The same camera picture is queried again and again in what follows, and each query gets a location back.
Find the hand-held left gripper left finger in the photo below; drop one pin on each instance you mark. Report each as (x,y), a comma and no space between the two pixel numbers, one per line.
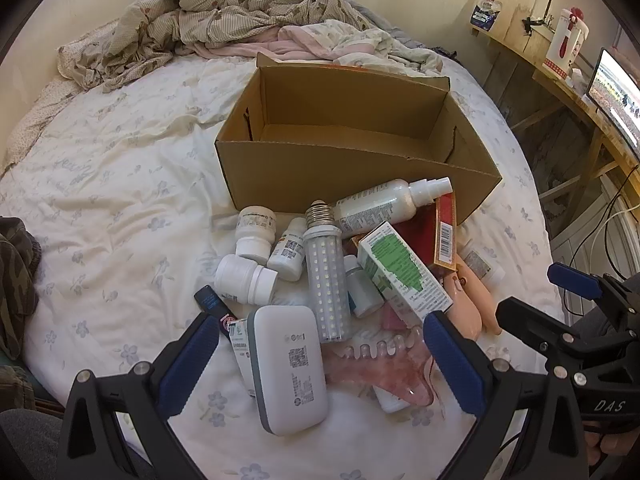
(187,365)

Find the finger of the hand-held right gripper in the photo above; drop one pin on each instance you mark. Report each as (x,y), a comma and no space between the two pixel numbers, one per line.
(575,279)
(535,325)

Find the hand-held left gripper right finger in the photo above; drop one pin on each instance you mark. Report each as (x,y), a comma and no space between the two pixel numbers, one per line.
(452,365)

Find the small white green packet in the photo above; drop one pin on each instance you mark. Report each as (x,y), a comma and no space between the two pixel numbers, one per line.
(239,345)

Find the pink scraping comb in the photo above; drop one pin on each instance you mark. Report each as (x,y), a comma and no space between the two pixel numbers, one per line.
(395,370)

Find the plain white bottle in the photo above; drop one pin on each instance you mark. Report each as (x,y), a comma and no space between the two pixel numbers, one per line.
(395,402)

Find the white portable router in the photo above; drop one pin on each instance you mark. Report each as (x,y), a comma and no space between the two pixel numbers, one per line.
(290,375)

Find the green and white carton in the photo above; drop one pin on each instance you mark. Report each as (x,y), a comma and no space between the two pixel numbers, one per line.
(405,272)

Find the large white pill bottle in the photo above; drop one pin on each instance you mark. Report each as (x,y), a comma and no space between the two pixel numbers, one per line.
(240,275)

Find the blue label small white bottle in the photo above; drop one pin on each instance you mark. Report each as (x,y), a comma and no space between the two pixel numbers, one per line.
(362,290)

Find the red cigarette box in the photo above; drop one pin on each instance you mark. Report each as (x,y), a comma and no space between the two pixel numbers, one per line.
(442,230)

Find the orange label white pill bottle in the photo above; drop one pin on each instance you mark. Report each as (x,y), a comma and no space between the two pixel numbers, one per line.
(286,255)

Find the white corn light bulb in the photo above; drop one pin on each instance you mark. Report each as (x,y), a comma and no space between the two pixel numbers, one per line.
(325,280)

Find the wide white pill bottle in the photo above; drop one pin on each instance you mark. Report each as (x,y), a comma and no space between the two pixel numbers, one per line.
(255,225)

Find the white spray bottle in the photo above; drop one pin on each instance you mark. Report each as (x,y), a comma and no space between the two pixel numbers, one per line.
(380,202)

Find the brown cardboard box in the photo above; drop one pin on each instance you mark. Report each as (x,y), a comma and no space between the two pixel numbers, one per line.
(350,125)

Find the person's right hand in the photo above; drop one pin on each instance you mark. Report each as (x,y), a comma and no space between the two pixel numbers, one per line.
(607,449)

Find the white cabinet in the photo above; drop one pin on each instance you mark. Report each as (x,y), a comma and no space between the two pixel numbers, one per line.
(570,247)

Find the wooden desk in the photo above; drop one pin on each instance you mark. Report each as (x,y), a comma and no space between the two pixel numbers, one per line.
(590,115)

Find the person's grey trouser leg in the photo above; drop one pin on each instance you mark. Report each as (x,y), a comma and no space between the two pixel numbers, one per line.
(25,445)

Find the computer monitor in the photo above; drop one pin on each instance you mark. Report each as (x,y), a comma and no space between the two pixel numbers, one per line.
(617,95)

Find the white floral duvet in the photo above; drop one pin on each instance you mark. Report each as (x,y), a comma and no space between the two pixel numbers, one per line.
(125,185)

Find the camouflage garment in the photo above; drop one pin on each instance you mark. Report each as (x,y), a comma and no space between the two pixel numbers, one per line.
(15,280)

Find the black clip stand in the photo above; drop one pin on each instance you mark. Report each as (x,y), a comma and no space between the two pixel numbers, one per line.
(532,24)

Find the blue and white packet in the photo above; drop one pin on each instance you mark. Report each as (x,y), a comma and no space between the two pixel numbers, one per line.
(485,12)

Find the crumpled beige quilt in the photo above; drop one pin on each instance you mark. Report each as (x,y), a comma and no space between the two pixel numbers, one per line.
(225,5)

